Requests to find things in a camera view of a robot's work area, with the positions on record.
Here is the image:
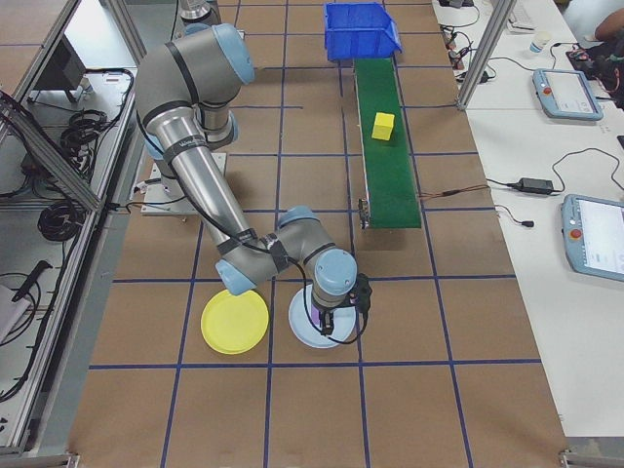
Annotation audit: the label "V-shaped metal bar frame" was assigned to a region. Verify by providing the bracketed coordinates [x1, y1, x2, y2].
[0, 0, 147, 457]

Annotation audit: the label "black adapter cable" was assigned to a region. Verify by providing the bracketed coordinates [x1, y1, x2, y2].
[551, 148, 624, 196]

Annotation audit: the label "blue plastic storage bin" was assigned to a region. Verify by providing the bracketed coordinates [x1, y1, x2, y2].
[323, 2, 404, 62]

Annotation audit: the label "white desk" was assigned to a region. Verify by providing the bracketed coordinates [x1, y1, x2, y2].
[431, 0, 624, 440]

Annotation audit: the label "aluminium profile post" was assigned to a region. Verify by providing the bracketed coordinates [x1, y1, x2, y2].
[455, 0, 518, 111]

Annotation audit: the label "black conveyor wire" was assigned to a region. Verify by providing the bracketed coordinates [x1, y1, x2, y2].
[418, 185, 490, 201]

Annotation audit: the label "black power adapter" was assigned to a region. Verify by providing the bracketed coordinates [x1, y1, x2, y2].
[517, 177, 556, 194]

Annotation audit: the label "metal corner bracket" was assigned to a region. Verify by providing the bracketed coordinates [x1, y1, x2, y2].
[558, 446, 586, 468]
[48, 450, 82, 468]

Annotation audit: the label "green conveyor belt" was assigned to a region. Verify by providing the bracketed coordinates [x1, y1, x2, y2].
[351, 57, 423, 231]

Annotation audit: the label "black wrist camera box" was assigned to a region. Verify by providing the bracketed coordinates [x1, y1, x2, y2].
[351, 273, 374, 313]

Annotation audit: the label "white keyboard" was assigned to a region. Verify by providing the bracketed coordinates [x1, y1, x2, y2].
[506, 4, 535, 30]

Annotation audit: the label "black cable with plug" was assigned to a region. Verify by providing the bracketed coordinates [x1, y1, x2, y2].
[494, 204, 535, 229]

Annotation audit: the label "black box in frame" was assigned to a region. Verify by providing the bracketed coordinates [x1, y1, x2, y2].
[31, 33, 89, 103]

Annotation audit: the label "yellow foam block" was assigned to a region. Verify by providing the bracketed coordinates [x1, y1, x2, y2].
[371, 111, 396, 142]

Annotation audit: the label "light blue plate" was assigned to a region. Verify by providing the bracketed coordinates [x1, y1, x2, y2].
[288, 287, 357, 349]

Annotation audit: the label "tangled red black wires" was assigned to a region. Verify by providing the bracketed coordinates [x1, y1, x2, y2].
[440, 23, 496, 84]

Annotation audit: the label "black handle tool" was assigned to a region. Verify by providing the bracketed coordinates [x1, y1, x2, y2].
[12, 260, 53, 301]

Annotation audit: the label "yellow plate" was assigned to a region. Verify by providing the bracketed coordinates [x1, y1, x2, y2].
[200, 288, 271, 355]

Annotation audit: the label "red conveyor wire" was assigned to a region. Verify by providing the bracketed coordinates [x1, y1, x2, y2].
[418, 184, 490, 199]

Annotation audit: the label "person forearm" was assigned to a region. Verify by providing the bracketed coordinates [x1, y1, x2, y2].
[593, 13, 624, 43]

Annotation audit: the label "black coiled cable bundle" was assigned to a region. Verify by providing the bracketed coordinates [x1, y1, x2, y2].
[60, 109, 121, 157]
[37, 199, 82, 243]

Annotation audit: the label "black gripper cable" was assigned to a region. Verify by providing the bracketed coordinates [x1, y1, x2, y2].
[324, 310, 368, 345]

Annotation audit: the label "blue grey teach pendant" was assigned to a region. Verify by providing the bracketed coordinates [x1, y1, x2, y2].
[531, 67, 605, 122]
[560, 193, 624, 283]

